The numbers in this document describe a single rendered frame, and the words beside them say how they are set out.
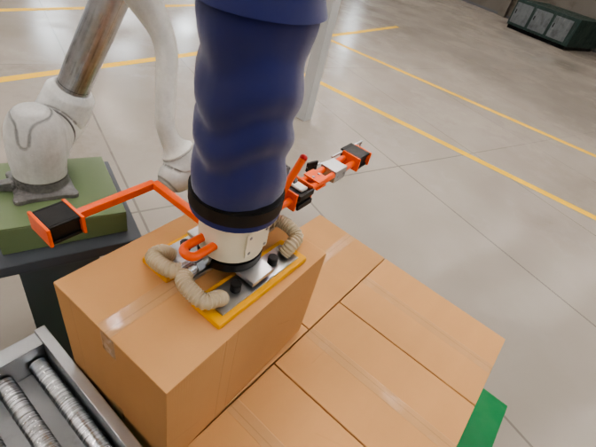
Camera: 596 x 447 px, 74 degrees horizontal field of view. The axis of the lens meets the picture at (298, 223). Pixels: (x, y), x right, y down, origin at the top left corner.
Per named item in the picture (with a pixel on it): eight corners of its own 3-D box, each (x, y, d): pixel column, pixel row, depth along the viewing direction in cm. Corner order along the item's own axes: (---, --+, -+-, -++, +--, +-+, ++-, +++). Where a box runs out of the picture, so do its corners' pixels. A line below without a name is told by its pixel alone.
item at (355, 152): (356, 172, 139) (360, 160, 136) (339, 162, 142) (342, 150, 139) (368, 164, 145) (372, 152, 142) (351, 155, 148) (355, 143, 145)
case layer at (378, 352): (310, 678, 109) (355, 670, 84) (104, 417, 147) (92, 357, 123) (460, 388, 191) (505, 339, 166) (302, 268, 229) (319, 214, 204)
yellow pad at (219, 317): (218, 331, 93) (220, 318, 90) (190, 305, 97) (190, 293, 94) (306, 262, 116) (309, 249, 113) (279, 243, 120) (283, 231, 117)
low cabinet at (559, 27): (592, 52, 1269) (610, 24, 1217) (563, 50, 1167) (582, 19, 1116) (535, 29, 1392) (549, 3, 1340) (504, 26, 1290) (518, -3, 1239)
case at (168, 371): (166, 467, 105) (166, 394, 79) (76, 370, 119) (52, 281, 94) (300, 329, 146) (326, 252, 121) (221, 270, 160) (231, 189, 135)
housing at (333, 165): (333, 184, 131) (337, 173, 128) (317, 174, 134) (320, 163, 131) (345, 176, 136) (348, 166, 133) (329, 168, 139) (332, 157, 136)
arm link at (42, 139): (-1, 181, 121) (-17, 113, 108) (26, 152, 135) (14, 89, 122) (58, 189, 125) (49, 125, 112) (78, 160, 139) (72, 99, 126)
